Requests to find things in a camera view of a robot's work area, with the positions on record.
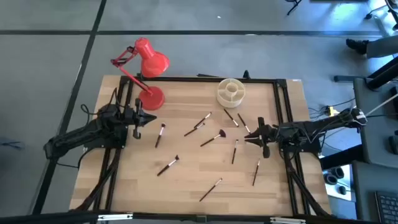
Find red round stand base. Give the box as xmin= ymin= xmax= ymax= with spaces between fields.
xmin=110 ymin=37 xmax=171 ymax=111

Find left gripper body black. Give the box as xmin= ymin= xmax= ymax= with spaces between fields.
xmin=124 ymin=98 xmax=144 ymax=140

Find black pen on table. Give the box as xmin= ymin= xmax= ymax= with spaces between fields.
xmin=193 ymin=111 xmax=213 ymax=129

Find black keyboard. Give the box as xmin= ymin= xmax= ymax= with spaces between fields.
xmin=374 ymin=190 xmax=398 ymax=224

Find angled-head makeup brush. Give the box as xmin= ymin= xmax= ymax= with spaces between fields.
xmin=156 ymin=154 xmax=180 ymax=177

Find grey desk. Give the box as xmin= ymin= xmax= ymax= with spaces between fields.
xmin=353 ymin=77 xmax=398 ymax=166
xmin=351 ymin=160 xmax=398 ymax=224

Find slim makeup brush black handle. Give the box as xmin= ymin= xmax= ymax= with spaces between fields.
xmin=231 ymin=139 xmax=239 ymax=165
xmin=198 ymin=177 xmax=224 ymax=202
xmin=223 ymin=108 xmax=240 ymax=128
xmin=237 ymin=113 xmax=251 ymax=134
xmin=252 ymin=159 xmax=261 ymax=187
xmin=183 ymin=123 xmax=206 ymax=138

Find cream round divided organizer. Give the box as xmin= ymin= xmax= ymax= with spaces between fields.
xmin=216 ymin=78 xmax=247 ymax=109

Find black floor cables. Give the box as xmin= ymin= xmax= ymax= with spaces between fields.
xmin=307 ymin=98 xmax=357 ymax=123

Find fan makeup brush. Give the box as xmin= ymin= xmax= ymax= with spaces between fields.
xmin=200 ymin=129 xmax=227 ymax=147

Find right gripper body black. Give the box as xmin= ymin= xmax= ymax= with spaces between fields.
xmin=257 ymin=116 xmax=280 ymax=159

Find round-head makeup brush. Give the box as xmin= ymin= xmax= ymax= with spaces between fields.
xmin=154 ymin=123 xmax=167 ymax=149

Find black overhead beam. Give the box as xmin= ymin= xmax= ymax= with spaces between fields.
xmin=0 ymin=210 xmax=398 ymax=224

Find person's leg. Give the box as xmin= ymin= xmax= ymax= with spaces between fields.
xmin=366 ymin=34 xmax=398 ymax=59

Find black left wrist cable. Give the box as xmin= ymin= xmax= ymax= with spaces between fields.
xmin=107 ymin=88 xmax=125 ymax=110

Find black headphones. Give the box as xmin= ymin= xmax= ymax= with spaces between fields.
xmin=322 ymin=166 xmax=345 ymax=187

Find person's shoe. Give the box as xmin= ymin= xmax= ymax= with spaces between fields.
xmin=345 ymin=37 xmax=370 ymax=55

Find black left arm base cable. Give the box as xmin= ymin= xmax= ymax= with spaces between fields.
xmin=80 ymin=103 xmax=101 ymax=126

